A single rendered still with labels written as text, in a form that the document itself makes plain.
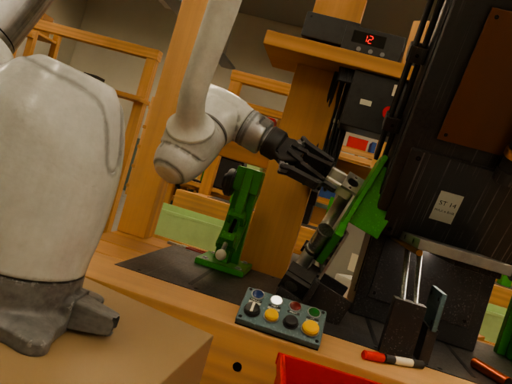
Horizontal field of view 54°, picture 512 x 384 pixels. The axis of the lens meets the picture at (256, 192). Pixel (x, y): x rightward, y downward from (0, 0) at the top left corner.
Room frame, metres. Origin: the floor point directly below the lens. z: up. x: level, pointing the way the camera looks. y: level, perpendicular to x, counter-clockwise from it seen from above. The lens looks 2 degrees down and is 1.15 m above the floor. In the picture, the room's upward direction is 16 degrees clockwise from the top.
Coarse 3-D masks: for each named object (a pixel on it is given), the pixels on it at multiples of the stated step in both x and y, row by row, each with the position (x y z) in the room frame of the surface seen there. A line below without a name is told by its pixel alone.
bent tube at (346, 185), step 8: (352, 176) 1.17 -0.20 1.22; (344, 184) 1.14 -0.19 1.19; (352, 184) 1.18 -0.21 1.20; (360, 184) 1.16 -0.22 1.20; (352, 192) 1.14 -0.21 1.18; (336, 200) 1.20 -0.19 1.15; (344, 200) 1.18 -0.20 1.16; (336, 208) 1.20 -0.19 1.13; (328, 216) 1.22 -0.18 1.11; (336, 216) 1.21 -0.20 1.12; (328, 224) 1.21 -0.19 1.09; (304, 248) 1.17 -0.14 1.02; (304, 256) 1.14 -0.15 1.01; (304, 264) 1.12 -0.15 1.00
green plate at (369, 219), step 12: (384, 156) 1.06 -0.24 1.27; (372, 168) 1.17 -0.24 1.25; (384, 168) 1.07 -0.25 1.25; (372, 180) 1.06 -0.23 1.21; (360, 192) 1.06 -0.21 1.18; (372, 192) 1.07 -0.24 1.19; (360, 204) 1.07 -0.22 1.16; (372, 204) 1.07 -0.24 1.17; (348, 216) 1.06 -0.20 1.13; (360, 216) 1.07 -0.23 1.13; (372, 216) 1.07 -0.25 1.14; (384, 216) 1.07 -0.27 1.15; (360, 228) 1.07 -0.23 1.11; (372, 228) 1.07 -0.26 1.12; (384, 228) 1.07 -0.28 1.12
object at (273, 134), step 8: (272, 128) 1.18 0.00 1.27; (272, 136) 1.16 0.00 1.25; (280, 136) 1.17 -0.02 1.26; (264, 144) 1.17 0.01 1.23; (272, 144) 1.16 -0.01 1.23; (280, 144) 1.17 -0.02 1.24; (288, 144) 1.19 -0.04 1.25; (264, 152) 1.18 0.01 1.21; (272, 152) 1.17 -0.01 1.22; (280, 152) 1.17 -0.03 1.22; (296, 152) 1.18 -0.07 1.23; (280, 160) 1.16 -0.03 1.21; (288, 160) 1.16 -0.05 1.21
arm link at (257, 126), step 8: (256, 112) 1.19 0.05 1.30; (248, 120) 1.16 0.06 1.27; (256, 120) 1.17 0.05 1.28; (264, 120) 1.18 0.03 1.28; (272, 120) 1.19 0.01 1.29; (248, 128) 1.16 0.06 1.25; (256, 128) 1.16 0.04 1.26; (264, 128) 1.16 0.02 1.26; (240, 136) 1.17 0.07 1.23; (248, 136) 1.17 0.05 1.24; (256, 136) 1.16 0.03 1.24; (264, 136) 1.17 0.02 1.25; (240, 144) 1.20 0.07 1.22; (248, 144) 1.18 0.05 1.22; (256, 144) 1.17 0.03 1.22; (256, 152) 1.21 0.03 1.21
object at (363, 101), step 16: (352, 80) 1.34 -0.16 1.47; (368, 80) 1.34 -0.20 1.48; (384, 80) 1.33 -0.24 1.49; (352, 96) 1.34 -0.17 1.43; (368, 96) 1.34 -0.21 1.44; (384, 96) 1.33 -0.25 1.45; (352, 112) 1.34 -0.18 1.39; (368, 112) 1.33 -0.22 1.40; (384, 112) 1.32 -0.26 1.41; (352, 128) 1.36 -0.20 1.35; (368, 128) 1.33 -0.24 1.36
